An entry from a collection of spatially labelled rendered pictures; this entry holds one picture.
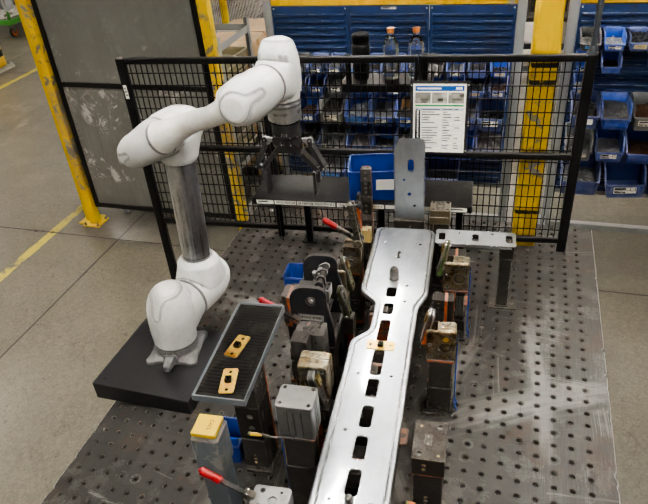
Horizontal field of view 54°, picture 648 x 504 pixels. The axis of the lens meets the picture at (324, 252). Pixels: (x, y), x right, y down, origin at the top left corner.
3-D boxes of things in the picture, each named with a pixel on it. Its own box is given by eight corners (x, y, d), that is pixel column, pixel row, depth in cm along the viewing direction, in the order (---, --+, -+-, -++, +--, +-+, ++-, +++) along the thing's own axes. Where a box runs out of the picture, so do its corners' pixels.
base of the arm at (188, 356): (142, 373, 219) (139, 361, 216) (161, 331, 237) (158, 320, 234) (193, 374, 217) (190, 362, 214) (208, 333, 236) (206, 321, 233)
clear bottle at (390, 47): (398, 80, 251) (397, 29, 240) (382, 80, 253) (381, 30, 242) (400, 75, 256) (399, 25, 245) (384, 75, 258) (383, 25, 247)
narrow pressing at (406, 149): (424, 220, 244) (425, 138, 225) (394, 218, 247) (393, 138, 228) (424, 219, 245) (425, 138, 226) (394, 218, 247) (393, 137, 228)
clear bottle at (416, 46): (423, 80, 249) (424, 29, 238) (407, 80, 251) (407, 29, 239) (424, 75, 254) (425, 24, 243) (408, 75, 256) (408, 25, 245)
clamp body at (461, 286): (469, 346, 228) (474, 268, 208) (436, 343, 230) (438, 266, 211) (469, 330, 235) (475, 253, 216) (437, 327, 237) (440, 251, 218)
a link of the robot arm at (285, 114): (295, 105, 157) (297, 127, 160) (304, 92, 164) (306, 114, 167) (260, 104, 159) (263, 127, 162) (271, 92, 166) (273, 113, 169)
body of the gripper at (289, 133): (265, 124, 162) (269, 157, 168) (297, 125, 161) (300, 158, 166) (273, 113, 168) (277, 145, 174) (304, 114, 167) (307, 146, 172)
